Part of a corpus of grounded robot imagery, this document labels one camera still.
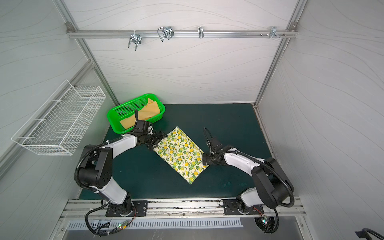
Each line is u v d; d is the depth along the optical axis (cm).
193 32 78
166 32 76
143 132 75
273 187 43
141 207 73
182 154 92
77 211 74
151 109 113
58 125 68
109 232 66
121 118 109
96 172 46
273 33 77
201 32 78
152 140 82
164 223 70
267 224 72
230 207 73
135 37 78
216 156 63
